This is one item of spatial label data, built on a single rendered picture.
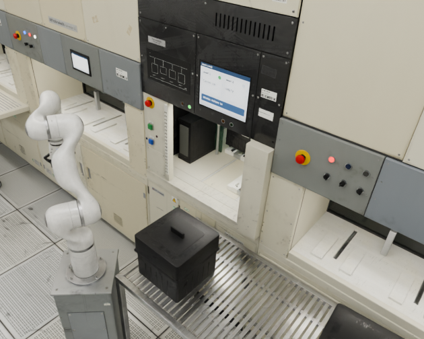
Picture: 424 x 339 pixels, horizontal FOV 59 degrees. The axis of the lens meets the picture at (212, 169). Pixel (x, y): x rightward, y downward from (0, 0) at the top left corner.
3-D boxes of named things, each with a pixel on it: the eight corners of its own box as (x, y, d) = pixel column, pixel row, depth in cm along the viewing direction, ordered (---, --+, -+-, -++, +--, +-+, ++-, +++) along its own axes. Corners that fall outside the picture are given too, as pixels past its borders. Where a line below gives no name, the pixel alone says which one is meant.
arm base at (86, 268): (62, 286, 176) (54, 259, 166) (71, 255, 192) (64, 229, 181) (103, 284, 178) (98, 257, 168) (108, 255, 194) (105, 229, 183)
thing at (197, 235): (132, 249, 177) (131, 230, 170) (177, 220, 196) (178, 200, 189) (177, 285, 162) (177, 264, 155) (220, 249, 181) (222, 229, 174)
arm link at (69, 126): (65, 228, 169) (102, 218, 175) (66, 233, 158) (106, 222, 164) (41, 118, 163) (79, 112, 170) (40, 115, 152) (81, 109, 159)
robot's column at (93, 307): (75, 379, 215) (49, 294, 172) (84, 333, 238) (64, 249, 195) (124, 376, 218) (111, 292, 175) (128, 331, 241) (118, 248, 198)
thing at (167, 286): (177, 242, 204) (177, 218, 194) (216, 270, 189) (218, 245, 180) (137, 271, 186) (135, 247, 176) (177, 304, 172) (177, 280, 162)
